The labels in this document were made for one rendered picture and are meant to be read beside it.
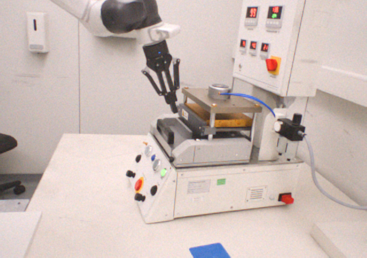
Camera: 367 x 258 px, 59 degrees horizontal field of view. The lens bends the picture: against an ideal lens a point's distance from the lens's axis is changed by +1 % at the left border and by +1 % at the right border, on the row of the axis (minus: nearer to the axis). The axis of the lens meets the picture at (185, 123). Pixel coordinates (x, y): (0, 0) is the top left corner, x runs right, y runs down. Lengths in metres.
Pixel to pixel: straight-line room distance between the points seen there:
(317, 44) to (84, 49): 1.78
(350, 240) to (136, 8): 0.88
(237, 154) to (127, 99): 1.63
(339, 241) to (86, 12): 0.95
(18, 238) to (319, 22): 1.03
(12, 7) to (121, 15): 1.72
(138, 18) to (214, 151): 0.44
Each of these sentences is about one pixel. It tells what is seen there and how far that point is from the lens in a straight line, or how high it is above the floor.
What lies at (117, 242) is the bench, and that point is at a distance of 0.96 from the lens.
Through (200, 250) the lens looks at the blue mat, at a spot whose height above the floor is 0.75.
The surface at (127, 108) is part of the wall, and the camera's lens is 2.55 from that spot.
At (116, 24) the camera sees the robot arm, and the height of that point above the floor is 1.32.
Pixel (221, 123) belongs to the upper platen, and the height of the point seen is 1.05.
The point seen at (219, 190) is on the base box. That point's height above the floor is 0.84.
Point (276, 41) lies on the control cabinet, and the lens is 1.08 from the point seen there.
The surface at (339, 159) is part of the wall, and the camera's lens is 1.50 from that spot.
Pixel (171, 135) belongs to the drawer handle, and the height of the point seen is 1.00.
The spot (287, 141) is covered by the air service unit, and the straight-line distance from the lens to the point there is 1.00.
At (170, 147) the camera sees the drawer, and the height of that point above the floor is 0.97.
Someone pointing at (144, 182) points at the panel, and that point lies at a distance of 1.11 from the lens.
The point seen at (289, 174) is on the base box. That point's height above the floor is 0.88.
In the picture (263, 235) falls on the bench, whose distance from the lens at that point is 1.05.
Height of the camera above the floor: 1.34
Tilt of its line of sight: 18 degrees down
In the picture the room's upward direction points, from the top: 6 degrees clockwise
